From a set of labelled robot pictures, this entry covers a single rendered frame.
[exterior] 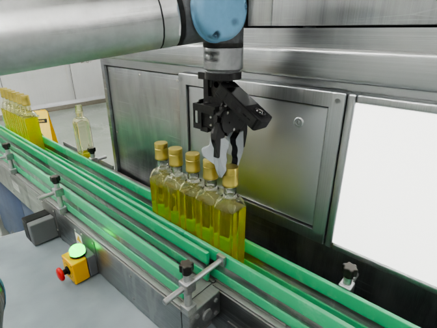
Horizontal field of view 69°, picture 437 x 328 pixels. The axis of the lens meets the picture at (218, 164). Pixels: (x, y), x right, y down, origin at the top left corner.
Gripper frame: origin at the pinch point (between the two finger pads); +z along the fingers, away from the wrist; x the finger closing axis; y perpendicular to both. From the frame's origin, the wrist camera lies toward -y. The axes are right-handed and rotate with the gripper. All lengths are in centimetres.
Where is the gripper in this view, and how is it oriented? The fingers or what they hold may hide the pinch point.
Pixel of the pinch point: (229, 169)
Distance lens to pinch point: 67.7
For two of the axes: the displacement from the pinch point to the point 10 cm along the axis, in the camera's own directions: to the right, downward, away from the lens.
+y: -7.5, -2.6, 6.1
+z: 0.0, 9.2, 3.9
